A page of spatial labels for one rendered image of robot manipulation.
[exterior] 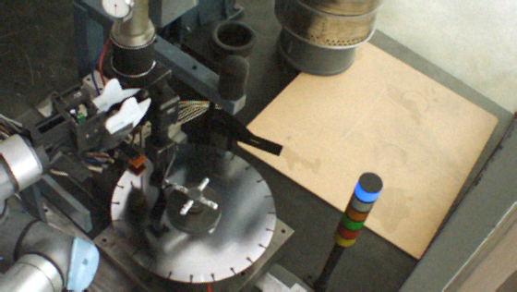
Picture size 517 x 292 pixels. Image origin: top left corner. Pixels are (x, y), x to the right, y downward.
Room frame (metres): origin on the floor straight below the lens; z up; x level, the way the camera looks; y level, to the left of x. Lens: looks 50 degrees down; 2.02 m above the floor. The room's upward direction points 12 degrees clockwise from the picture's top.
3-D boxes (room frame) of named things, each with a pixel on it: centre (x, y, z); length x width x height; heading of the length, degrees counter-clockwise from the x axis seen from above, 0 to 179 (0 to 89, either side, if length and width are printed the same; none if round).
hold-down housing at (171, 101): (0.70, 0.16, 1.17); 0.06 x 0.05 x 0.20; 52
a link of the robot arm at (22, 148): (0.49, 0.33, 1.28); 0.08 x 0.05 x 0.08; 52
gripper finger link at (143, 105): (0.62, 0.20, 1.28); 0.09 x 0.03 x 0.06; 138
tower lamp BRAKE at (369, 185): (0.68, -0.22, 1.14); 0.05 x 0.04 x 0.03; 151
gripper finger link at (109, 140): (0.58, 0.22, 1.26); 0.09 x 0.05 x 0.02; 138
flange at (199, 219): (0.68, 0.09, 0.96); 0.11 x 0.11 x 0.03
